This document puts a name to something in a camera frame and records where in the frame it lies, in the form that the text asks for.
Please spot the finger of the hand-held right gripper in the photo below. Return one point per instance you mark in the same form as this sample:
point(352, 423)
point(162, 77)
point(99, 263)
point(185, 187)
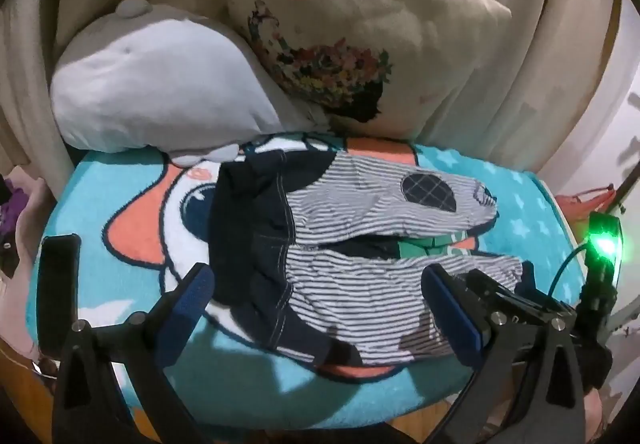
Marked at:
point(515, 291)

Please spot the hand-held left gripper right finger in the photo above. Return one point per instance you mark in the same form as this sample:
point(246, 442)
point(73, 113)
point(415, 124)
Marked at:
point(450, 311)

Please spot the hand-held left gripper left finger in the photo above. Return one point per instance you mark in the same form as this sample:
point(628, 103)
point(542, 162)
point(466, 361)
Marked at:
point(196, 295)

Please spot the striped pants with navy waistband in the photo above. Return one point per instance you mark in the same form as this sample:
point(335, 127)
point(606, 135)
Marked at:
point(350, 284)

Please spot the red bag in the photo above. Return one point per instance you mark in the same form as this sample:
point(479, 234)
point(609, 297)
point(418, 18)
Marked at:
point(582, 201)

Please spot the teal cartoon printed blanket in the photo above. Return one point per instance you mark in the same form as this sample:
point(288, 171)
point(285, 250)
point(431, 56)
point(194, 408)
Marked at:
point(110, 184)

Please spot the beige sofa cover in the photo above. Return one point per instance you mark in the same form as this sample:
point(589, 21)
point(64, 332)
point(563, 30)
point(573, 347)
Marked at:
point(550, 74)

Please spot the purple cloth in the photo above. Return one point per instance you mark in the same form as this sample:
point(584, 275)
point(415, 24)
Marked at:
point(10, 211)

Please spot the grey and white plush pillow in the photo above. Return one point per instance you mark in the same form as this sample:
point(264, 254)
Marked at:
point(150, 84)

